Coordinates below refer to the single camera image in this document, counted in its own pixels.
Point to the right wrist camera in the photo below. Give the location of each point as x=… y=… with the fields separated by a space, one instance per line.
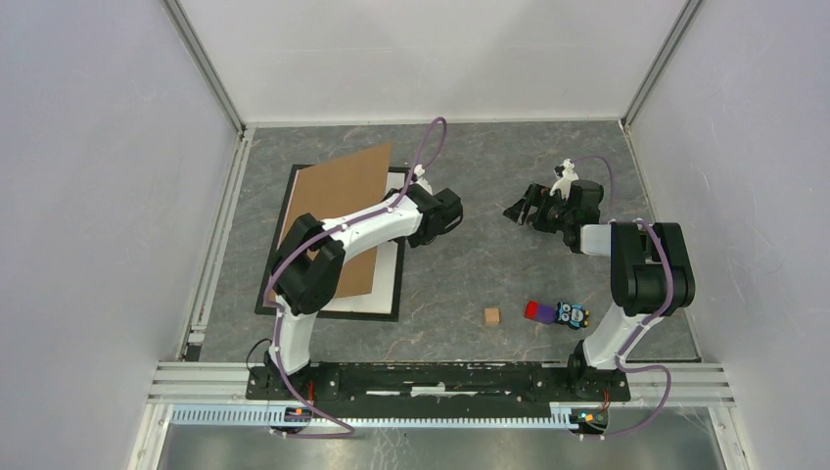
x=566 y=176

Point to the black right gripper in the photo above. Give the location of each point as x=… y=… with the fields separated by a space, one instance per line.
x=538 y=196

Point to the aluminium frame rail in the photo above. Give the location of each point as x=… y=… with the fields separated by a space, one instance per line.
x=206 y=68

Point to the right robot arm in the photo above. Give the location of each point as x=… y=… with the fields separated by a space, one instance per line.
x=651 y=275

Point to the red purple toy brick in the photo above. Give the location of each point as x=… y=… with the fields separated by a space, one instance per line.
x=541 y=313

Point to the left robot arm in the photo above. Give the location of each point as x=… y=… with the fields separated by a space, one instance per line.
x=311 y=258

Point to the small wooden cube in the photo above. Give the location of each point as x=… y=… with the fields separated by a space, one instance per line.
x=492 y=316

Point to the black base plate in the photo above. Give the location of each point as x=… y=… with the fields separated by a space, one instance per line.
x=439 y=389

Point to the brown backing board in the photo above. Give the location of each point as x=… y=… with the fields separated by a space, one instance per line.
x=338 y=188

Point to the white cable duct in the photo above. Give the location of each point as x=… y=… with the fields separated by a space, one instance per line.
x=282 y=416

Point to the blue owl toy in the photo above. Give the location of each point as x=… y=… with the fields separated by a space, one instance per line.
x=572 y=315

